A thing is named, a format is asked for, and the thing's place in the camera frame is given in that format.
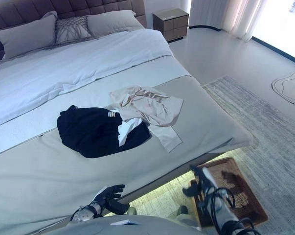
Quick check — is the grey robot torso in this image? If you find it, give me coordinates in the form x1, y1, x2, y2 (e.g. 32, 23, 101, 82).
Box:
29, 206, 204, 235

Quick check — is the white sheer curtain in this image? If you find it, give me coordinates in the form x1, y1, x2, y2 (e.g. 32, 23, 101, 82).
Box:
187, 0, 272, 42

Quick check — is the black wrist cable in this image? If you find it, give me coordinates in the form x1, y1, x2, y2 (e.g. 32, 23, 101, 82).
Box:
198, 185, 263, 235

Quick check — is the woven brown basket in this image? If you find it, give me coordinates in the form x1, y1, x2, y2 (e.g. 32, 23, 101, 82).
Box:
190, 157, 269, 228

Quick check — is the brown tufted headboard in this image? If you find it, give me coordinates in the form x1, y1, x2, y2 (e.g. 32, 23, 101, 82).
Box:
0, 0, 148, 61

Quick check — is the white duvet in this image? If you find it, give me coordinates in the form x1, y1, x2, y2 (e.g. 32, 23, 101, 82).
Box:
0, 27, 174, 130

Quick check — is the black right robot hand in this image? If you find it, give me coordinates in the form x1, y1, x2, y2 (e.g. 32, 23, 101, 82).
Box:
182, 164, 218, 198

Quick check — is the small beige floor mat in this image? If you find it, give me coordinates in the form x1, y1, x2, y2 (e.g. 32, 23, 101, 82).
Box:
271, 70, 295, 107

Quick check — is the large grey pillow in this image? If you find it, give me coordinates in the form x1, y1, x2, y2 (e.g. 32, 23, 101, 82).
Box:
0, 11, 58, 60

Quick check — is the brown wooden nightstand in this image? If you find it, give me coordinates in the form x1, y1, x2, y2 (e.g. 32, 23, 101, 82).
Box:
152, 8, 189, 42

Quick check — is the beige shirt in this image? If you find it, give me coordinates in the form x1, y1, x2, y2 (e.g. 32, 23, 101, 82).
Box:
109, 84, 184, 153

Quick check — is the grey striped area rug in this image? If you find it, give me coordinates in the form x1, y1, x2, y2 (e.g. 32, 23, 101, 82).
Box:
105, 74, 295, 235

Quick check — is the patterned grey cushion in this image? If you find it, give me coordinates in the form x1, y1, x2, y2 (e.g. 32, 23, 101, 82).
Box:
48, 16, 97, 48

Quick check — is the white garment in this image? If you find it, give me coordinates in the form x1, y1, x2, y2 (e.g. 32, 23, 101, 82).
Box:
117, 116, 143, 146

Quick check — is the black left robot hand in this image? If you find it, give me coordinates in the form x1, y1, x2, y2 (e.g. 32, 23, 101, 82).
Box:
93, 184, 130, 215

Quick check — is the large bed with grey cover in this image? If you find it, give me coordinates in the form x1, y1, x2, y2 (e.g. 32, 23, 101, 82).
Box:
0, 9, 252, 224

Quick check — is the black garment with gold stripes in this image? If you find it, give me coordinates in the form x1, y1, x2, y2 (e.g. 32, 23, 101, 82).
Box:
56, 104, 153, 159

